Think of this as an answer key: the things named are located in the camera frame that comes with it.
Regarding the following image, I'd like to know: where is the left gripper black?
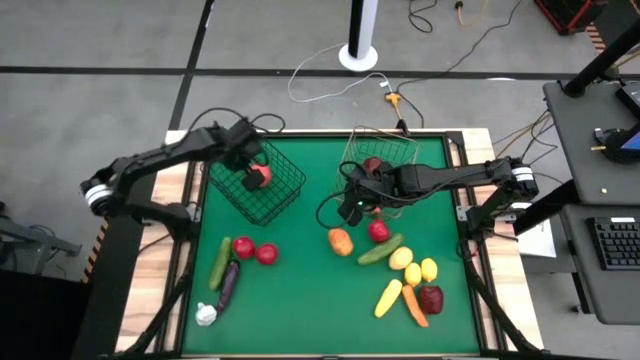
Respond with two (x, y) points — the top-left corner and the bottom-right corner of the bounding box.
(222, 135), (267, 193)

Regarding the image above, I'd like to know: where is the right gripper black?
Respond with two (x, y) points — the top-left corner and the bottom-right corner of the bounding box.
(344, 160), (419, 209)

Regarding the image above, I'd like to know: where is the red tomato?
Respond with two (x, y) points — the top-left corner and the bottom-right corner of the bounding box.
(248, 163), (274, 190)

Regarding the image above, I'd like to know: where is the orange potato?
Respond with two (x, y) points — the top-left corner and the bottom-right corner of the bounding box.
(327, 227), (355, 258)

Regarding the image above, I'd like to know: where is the green cucumber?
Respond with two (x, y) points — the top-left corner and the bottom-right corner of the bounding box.
(208, 236), (234, 293)
(356, 232), (406, 267)

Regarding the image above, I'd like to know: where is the yellow mango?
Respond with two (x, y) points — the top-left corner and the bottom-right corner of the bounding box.
(388, 246), (415, 272)

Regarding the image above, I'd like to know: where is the purple eggplant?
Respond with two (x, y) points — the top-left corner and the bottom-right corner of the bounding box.
(215, 258), (242, 316)

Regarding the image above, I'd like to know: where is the yellow lemon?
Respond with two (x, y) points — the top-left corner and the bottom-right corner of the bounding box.
(420, 257), (439, 284)
(403, 261), (423, 288)

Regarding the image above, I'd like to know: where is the yellow oblong squash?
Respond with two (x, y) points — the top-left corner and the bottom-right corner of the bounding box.
(373, 278), (404, 320)

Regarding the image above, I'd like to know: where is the white garlic bulb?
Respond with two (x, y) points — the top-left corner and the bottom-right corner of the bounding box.
(194, 301), (219, 328)

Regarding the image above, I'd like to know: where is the orange carrot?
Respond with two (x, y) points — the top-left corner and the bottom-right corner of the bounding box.
(401, 284), (430, 329)

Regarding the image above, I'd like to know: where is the yellow power plug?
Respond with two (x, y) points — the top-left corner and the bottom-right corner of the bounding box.
(383, 91), (404, 121)

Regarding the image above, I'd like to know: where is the white black pole stand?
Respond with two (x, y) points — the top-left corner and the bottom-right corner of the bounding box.
(338, 0), (380, 73)

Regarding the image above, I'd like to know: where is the black yellow hazard tape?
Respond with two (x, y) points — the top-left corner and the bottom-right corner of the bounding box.
(79, 214), (111, 286)

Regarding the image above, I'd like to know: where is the white paper sheet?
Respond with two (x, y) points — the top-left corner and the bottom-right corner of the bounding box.
(517, 217), (558, 260)

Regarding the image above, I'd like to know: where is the grey desk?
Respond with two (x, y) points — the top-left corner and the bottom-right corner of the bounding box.
(558, 203), (640, 326)
(542, 79), (640, 207)

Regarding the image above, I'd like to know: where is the grey metal equipment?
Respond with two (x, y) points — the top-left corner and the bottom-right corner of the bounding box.
(0, 199), (84, 276)

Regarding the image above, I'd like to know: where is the black round desk device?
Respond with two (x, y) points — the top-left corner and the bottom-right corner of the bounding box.
(593, 127), (640, 165)

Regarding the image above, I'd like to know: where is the red black crate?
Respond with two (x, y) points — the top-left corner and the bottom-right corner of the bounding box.
(533, 0), (609, 36)

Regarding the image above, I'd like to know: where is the black keyboard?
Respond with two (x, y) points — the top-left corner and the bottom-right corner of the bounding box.
(585, 215), (640, 272)

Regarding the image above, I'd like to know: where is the black monitor pole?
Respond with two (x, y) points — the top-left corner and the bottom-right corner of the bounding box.
(562, 17), (640, 99)

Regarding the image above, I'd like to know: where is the black wire basket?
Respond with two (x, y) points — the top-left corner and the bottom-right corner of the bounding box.
(208, 133), (307, 227)

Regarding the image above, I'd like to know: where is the bronze wire basket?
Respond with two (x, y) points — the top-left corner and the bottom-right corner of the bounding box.
(332, 124), (420, 221)

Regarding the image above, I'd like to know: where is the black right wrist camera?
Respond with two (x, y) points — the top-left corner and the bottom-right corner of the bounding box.
(337, 197), (366, 227)

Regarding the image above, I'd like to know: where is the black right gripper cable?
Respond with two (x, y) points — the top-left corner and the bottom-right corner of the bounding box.
(314, 189), (361, 230)

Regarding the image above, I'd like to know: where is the black power cable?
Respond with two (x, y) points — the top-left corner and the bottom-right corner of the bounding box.
(394, 0), (524, 129)

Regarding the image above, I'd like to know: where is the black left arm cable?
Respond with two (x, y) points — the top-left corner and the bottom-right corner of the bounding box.
(184, 106), (287, 136)

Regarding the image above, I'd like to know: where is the black metal table frame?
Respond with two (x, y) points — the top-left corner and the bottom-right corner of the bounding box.
(69, 127), (556, 360)

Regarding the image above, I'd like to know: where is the white cable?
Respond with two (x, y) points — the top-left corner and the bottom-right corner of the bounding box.
(287, 42), (394, 105)

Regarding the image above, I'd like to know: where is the black coiled cable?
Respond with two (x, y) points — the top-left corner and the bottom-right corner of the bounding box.
(407, 0), (440, 35)

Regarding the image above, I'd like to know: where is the black cable bundle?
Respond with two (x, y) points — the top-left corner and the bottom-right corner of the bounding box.
(492, 109), (559, 166)

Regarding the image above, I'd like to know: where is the yellow cable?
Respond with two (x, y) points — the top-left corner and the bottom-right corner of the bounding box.
(453, 0), (489, 27)

